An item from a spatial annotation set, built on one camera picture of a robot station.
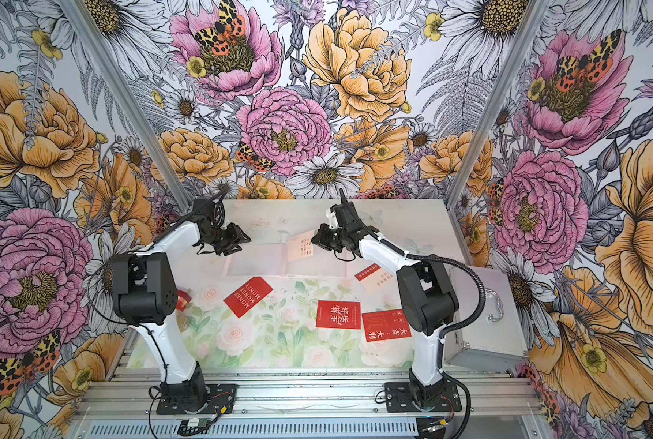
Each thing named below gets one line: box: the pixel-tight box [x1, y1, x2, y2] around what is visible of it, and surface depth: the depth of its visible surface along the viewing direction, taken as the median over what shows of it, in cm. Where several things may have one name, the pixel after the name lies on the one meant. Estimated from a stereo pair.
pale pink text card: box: [287, 228, 315, 263], surface depth 97 cm
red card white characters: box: [315, 299, 362, 330], surface depth 91 cm
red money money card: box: [223, 276, 274, 319], surface depth 96 cm
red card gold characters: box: [362, 309, 413, 343], surface depth 89 cm
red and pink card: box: [353, 262, 396, 292], surface depth 101 cm
